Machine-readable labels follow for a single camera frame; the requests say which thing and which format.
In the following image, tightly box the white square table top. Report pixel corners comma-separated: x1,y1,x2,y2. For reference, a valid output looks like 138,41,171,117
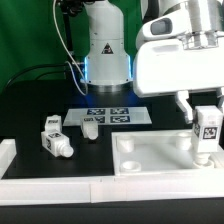
111,128,224,177

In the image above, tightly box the black camera stand pole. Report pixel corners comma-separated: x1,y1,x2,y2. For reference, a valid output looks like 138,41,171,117
63,12,73,63

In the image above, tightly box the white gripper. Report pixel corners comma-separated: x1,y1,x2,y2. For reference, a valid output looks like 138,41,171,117
132,16,224,125

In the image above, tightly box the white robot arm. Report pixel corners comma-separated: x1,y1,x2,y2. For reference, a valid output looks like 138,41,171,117
85,0,224,123

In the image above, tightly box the black cable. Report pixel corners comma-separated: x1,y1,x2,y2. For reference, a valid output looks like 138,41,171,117
2,63,73,93

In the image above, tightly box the white fence rail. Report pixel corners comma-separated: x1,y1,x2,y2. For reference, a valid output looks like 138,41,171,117
0,139,17,179
0,169,224,206

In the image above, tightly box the white cable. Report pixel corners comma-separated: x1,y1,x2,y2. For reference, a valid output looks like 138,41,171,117
52,0,90,97

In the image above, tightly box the white left fence rail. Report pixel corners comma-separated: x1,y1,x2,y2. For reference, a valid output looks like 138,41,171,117
0,139,17,179

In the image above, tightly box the white marker tag sheet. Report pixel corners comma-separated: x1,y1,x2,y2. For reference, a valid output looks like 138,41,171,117
63,107,152,126

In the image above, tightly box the white front fence rail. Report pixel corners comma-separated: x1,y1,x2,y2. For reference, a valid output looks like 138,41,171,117
0,169,224,206

